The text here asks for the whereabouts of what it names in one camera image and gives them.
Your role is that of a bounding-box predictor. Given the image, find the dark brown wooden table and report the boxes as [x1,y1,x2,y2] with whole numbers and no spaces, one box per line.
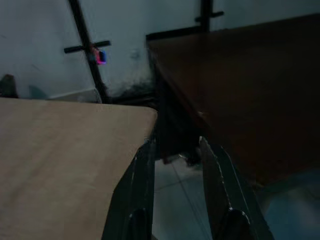
[145,13,320,191]

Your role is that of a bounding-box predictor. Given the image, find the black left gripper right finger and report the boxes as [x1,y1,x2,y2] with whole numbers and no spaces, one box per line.
[198,136,274,240]

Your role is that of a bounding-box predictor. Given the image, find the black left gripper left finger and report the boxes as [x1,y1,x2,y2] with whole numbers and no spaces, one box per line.
[102,139,158,240]

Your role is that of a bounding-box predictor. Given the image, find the small device with blue light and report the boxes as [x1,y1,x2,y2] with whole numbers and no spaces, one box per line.
[92,48,109,67]

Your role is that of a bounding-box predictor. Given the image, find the light beige wooden table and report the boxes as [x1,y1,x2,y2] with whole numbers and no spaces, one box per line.
[0,96,159,240]

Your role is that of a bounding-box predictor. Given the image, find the black stand with crossbar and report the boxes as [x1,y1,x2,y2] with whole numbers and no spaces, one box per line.
[194,0,225,33]
[63,0,111,104]

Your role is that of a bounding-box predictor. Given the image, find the dark brown object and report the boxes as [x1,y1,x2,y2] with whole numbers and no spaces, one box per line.
[0,73,19,99]

